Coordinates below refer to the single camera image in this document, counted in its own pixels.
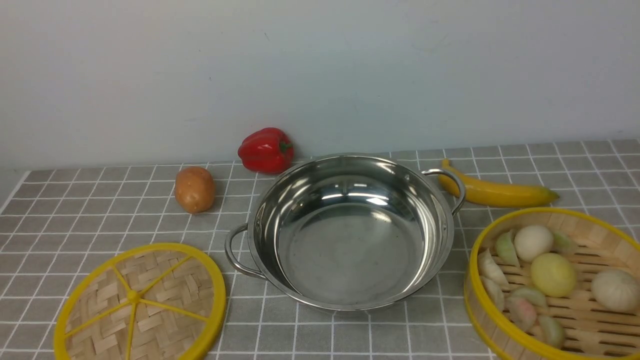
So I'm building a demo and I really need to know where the yellow bamboo steamer lid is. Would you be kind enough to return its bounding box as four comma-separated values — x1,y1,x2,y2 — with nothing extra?
53,243,227,360

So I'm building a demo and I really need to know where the yellow banana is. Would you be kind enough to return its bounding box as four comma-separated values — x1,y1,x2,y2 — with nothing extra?
440,158,560,208

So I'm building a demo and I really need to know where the grey checked tablecloth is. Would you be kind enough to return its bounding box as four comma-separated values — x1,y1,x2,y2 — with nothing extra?
0,138,639,360

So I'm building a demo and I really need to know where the cream round bun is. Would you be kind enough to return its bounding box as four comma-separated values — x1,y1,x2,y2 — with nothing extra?
590,268,640,313

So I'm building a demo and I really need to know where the brown potato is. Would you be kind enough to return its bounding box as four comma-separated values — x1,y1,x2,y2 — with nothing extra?
174,166,216,215

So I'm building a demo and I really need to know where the white dumpling left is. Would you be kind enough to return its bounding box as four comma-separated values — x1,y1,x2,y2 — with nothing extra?
477,248,509,288

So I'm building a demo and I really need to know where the red bell pepper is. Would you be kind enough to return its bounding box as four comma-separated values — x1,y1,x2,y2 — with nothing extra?
237,127,295,174

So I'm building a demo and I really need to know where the pink green dumpling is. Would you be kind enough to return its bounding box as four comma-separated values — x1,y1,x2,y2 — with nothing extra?
505,296,538,332

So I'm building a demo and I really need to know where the green dumpling bottom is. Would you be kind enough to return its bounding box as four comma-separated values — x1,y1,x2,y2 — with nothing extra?
538,315,566,349

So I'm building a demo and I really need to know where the white round bun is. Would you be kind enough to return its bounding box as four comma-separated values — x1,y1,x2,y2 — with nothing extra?
513,225,554,263

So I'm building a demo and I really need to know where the yellow bamboo steamer basket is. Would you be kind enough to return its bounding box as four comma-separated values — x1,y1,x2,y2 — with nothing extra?
463,207,640,360

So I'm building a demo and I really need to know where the stainless steel pot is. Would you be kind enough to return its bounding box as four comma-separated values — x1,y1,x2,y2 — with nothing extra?
225,153,466,313

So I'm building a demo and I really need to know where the green dumpling top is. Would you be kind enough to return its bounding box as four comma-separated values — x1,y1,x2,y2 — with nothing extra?
494,228,521,268

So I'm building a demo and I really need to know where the yellow round bun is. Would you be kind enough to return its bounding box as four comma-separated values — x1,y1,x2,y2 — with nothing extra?
530,253,578,297

